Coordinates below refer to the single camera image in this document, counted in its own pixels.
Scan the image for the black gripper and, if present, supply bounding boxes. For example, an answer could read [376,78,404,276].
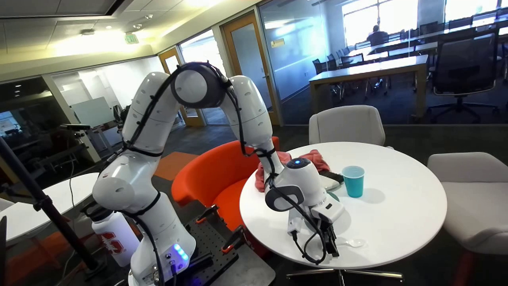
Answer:
[314,211,341,260]

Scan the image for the orange tub armchair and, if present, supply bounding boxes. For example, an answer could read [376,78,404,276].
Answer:
[169,135,282,235]

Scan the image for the white jug with red label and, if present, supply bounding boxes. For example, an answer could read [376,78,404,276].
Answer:
[90,210,141,268]

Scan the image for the black office chair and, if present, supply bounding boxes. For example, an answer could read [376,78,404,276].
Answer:
[312,55,339,76]
[426,28,504,124]

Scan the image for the orange-handled clamp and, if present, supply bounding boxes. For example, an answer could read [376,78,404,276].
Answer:
[220,232,247,256]
[195,205,218,224]

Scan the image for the black tripod pole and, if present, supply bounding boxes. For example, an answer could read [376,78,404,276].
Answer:
[0,135,101,273]

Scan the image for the metal table base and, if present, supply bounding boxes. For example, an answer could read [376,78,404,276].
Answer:
[284,267,404,283]

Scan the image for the long dark desk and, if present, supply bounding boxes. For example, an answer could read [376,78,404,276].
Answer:
[363,40,441,60]

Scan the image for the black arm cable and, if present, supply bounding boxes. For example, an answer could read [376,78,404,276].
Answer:
[123,62,339,267]

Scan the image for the long wooden table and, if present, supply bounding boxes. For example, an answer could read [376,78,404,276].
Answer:
[307,54,430,117]

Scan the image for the white plastic spoon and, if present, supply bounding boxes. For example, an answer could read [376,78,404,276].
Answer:
[338,238,366,249]

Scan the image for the white round table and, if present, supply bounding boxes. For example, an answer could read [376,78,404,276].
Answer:
[0,171,101,243]

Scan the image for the blue plastic cup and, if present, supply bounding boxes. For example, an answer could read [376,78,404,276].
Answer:
[341,163,366,200]

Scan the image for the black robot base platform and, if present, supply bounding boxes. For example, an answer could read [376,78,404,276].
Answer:
[172,208,250,286]

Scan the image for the dark-clothed seated person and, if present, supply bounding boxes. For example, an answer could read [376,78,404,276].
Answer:
[365,24,392,47]

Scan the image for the white tub armchair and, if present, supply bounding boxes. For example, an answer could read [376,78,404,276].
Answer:
[426,151,508,259]
[307,103,387,148]

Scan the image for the white board panel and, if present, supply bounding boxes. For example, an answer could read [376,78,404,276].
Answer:
[69,95,115,129]

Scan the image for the red crumpled cloth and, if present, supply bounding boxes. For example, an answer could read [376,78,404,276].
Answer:
[253,148,331,194]

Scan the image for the white and black eraser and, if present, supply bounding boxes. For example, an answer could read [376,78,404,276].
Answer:
[317,168,345,192]

